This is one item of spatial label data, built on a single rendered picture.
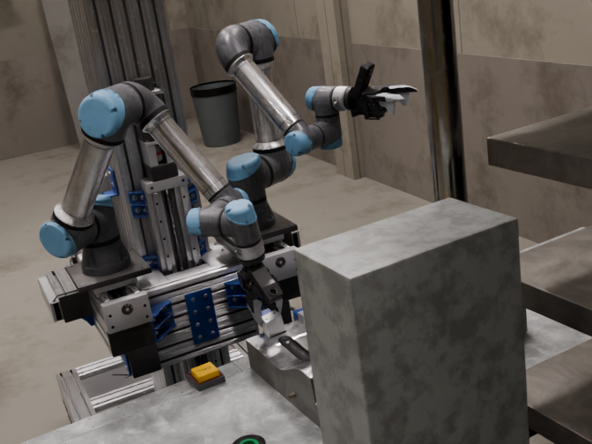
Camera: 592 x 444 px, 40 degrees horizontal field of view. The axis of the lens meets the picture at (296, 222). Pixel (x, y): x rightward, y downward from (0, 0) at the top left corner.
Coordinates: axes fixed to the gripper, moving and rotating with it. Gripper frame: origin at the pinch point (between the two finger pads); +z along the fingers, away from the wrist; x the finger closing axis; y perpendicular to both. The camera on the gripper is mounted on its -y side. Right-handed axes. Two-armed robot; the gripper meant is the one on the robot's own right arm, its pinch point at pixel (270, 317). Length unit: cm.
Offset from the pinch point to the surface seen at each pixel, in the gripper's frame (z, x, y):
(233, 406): 9.1, 21.4, -14.3
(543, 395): -20, -16, -86
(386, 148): 142, -243, 307
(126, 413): 8.2, 45.0, 2.2
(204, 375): 7.5, 22.5, 0.1
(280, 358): 2.9, 5.2, -13.7
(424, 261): -67, 10, -92
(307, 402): 3.4, 8.4, -32.1
